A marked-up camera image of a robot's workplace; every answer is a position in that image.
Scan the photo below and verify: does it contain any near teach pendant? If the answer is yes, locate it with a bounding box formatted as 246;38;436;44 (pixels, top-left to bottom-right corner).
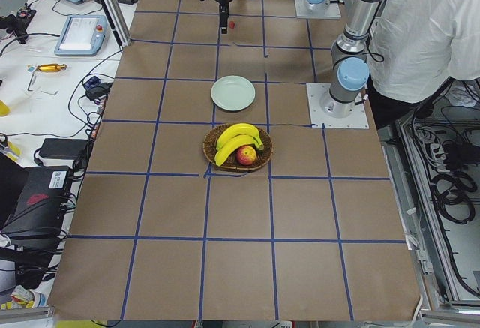
54;15;108;56

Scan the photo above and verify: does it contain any person in white shirt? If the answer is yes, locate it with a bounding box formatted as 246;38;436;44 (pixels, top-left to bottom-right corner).
367;0;479;129

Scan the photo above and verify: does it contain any black laptop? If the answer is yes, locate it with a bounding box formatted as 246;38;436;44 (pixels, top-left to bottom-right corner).
1;155;73;241

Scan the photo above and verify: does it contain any red yellow apple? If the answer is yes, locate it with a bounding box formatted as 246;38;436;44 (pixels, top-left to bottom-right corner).
235;146;257;166

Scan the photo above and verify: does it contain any light green plate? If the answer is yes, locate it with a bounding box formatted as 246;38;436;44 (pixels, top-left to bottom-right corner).
211;75;256;111

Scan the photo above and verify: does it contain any aluminium frame post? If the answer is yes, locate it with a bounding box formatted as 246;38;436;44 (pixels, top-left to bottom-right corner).
100;0;131;48

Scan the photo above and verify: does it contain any brown wicker basket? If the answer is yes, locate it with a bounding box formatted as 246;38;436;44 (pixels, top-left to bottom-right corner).
202;123;273;172

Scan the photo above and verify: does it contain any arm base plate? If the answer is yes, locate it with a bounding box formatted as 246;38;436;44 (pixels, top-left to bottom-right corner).
294;0;341;20
306;83;369;129

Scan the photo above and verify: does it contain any black power adapter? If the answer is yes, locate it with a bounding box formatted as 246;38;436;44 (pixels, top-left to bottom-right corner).
38;138;87;160

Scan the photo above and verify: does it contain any yellow banana bunch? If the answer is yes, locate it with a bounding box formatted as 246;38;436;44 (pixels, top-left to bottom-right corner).
214;123;264;166

